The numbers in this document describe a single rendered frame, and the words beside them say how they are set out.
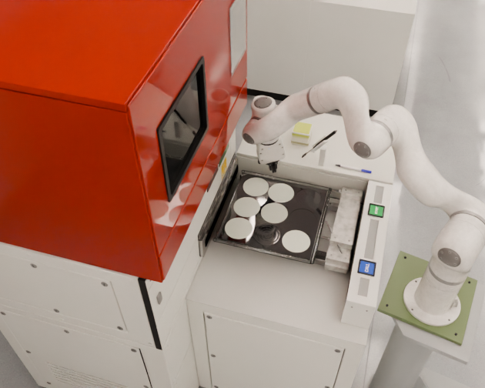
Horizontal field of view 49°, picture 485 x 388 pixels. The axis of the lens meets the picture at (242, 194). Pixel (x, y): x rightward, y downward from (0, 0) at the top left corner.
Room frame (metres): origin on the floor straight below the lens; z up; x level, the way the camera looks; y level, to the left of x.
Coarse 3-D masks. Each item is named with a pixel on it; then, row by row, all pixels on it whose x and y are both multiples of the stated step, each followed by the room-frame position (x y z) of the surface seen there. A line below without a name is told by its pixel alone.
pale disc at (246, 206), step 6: (246, 198) 1.38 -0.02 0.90; (252, 198) 1.38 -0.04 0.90; (234, 204) 1.35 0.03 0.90; (240, 204) 1.35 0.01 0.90; (246, 204) 1.35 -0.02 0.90; (252, 204) 1.35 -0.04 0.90; (258, 204) 1.35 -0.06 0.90; (234, 210) 1.32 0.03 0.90; (240, 210) 1.32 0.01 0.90; (246, 210) 1.32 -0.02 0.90; (252, 210) 1.32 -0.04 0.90; (258, 210) 1.32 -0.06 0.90; (246, 216) 1.29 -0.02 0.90
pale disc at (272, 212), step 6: (270, 204) 1.35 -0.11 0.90; (276, 204) 1.35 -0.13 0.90; (264, 210) 1.32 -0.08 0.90; (270, 210) 1.32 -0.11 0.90; (276, 210) 1.32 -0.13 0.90; (282, 210) 1.32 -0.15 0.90; (264, 216) 1.29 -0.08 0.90; (270, 216) 1.29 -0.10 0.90; (276, 216) 1.29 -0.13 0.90; (282, 216) 1.29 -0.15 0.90; (276, 222) 1.26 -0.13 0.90
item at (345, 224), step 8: (344, 200) 1.38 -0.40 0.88; (352, 200) 1.38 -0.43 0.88; (344, 208) 1.34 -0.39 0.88; (352, 208) 1.34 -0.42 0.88; (336, 216) 1.30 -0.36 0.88; (344, 216) 1.30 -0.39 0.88; (352, 216) 1.30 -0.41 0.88; (336, 224) 1.26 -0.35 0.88; (344, 224) 1.26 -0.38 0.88; (352, 224) 1.26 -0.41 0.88; (336, 232) 1.22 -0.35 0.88; (344, 232) 1.22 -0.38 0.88; (352, 232) 1.22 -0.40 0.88; (336, 248) 1.15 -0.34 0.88; (328, 264) 1.08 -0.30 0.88; (344, 272) 1.06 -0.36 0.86
